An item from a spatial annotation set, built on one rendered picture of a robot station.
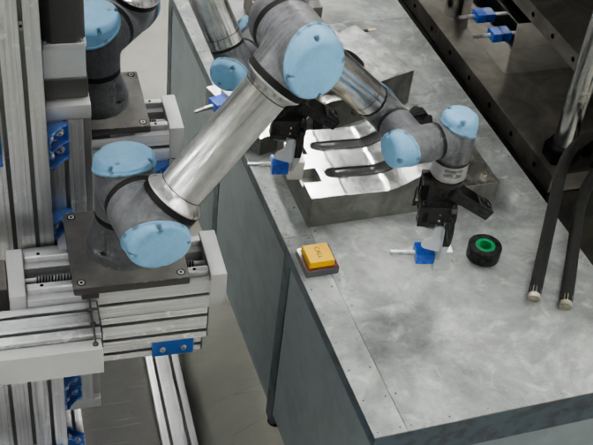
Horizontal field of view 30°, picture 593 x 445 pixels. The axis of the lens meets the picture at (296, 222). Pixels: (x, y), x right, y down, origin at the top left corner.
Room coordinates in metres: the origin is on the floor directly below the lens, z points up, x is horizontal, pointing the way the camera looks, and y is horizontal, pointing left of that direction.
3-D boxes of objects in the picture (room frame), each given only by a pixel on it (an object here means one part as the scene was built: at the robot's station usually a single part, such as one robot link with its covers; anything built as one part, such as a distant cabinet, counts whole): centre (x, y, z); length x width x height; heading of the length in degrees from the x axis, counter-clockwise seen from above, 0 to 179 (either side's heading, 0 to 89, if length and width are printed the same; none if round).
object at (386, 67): (2.51, 0.01, 0.85); 0.50 x 0.26 x 0.11; 130
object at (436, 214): (1.81, -0.29, 1.09); 0.09 x 0.08 x 0.12; 99
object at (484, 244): (1.97, -0.45, 0.82); 0.08 x 0.08 x 0.04
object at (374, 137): (2.21, -0.19, 0.92); 0.35 x 0.16 x 0.09; 113
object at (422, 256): (1.81, -0.27, 0.93); 0.13 x 0.05 x 0.05; 99
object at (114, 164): (1.60, 0.33, 1.20); 0.13 x 0.12 x 0.14; 30
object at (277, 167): (2.06, 0.07, 0.93); 0.13 x 0.05 x 0.05; 104
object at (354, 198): (2.21, -0.21, 0.87); 0.50 x 0.26 x 0.14; 113
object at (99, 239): (1.60, 0.33, 1.09); 0.15 x 0.15 x 0.10
